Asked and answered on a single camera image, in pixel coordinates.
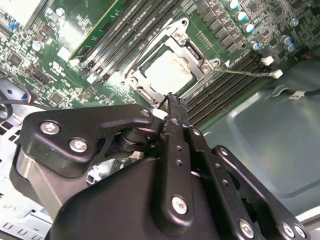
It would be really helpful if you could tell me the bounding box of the silver square CPU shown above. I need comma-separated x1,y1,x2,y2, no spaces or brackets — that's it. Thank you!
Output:
143,51,197,95

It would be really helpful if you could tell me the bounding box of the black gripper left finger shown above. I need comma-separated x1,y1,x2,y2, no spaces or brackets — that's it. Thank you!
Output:
9,92,198,226

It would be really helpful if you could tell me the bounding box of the metal socket cover frame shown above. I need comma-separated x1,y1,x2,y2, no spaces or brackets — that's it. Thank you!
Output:
126,37,213,103

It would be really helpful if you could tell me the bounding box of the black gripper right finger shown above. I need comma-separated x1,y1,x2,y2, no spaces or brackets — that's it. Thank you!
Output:
176,98,315,240

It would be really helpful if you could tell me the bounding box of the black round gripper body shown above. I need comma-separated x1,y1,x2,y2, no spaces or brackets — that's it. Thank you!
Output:
46,157,226,240

